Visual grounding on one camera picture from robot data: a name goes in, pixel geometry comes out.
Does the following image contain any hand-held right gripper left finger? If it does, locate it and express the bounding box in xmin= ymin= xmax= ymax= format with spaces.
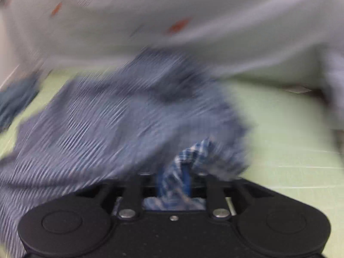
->
xmin=77 ymin=171 xmax=165 ymax=219

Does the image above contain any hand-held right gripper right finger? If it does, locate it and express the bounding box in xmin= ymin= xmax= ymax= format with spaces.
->
xmin=182 ymin=164 xmax=272 ymax=219

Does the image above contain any blue plaid shirt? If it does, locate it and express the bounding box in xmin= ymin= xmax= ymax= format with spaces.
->
xmin=0 ymin=50 xmax=249 ymax=258

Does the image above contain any blue denim cloth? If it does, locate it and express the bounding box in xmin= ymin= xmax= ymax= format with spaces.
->
xmin=0 ymin=77 xmax=41 ymax=133

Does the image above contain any white quilt with orange prints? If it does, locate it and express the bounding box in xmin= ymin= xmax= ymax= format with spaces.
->
xmin=0 ymin=0 xmax=344 ymax=129

